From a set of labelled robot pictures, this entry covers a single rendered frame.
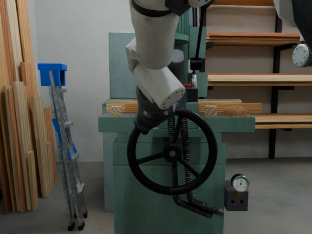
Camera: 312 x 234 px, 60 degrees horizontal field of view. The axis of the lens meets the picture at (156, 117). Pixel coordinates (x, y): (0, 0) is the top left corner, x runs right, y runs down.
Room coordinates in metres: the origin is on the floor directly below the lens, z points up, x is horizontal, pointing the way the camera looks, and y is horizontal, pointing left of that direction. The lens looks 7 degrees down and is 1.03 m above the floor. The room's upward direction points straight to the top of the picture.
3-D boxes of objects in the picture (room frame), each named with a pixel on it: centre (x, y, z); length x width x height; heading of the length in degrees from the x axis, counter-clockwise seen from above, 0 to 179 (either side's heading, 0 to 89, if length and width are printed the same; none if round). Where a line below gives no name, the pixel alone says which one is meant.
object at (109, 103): (1.20, -0.08, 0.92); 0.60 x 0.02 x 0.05; 90
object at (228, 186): (1.04, -0.31, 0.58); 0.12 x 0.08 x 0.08; 0
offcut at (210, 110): (1.05, -0.21, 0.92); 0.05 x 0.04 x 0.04; 157
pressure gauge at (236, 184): (0.97, -0.31, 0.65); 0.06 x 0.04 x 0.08; 90
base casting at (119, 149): (1.31, -0.05, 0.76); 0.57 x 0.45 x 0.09; 0
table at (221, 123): (1.08, -0.08, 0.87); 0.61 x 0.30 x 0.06; 90
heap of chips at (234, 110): (1.10, -0.33, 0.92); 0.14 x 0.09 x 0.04; 0
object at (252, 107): (1.18, -0.16, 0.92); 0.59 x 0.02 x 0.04; 90
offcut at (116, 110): (1.06, 0.16, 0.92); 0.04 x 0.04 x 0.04; 10
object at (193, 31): (1.40, -0.20, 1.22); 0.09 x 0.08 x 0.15; 0
